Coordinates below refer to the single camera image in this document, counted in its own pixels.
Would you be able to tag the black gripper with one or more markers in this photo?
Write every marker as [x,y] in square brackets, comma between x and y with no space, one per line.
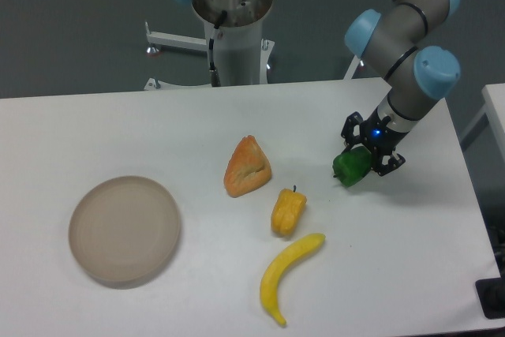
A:
[381,132]

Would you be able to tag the green toy pepper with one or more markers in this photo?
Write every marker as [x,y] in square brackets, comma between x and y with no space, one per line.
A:
[352,166]

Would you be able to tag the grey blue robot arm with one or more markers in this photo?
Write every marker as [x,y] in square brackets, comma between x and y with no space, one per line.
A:
[418,77]

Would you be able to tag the yellow toy pepper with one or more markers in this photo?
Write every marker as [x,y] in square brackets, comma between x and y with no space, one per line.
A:
[287,211]

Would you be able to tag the yellow toy banana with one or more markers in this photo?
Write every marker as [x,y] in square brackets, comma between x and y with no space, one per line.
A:
[283,262]

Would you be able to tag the orange toy bread slice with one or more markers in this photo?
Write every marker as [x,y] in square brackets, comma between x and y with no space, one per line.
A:
[248,168]

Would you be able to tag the white side table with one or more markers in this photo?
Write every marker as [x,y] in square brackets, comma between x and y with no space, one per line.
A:
[490,114]

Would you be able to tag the black device at table edge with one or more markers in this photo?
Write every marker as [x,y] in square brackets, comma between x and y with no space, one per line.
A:
[491,297]

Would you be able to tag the beige round plate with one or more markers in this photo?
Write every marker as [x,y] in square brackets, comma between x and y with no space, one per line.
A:
[124,232]

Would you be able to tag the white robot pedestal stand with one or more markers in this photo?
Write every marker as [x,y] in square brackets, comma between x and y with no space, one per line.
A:
[237,52]

